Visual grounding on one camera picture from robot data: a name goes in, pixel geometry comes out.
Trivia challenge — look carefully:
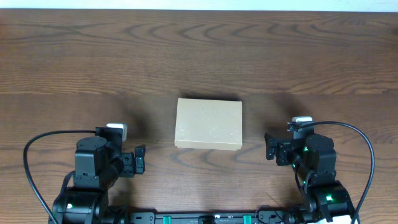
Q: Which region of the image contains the cardboard box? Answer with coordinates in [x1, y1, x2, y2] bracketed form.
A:
[174, 98, 243, 151]

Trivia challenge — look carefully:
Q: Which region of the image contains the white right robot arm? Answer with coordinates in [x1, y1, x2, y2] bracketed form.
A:
[264, 134, 354, 223]

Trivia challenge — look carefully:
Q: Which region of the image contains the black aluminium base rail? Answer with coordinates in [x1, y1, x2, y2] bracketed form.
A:
[48, 205, 299, 224]

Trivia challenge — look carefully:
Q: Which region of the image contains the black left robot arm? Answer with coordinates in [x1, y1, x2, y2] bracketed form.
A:
[53, 136, 146, 224]

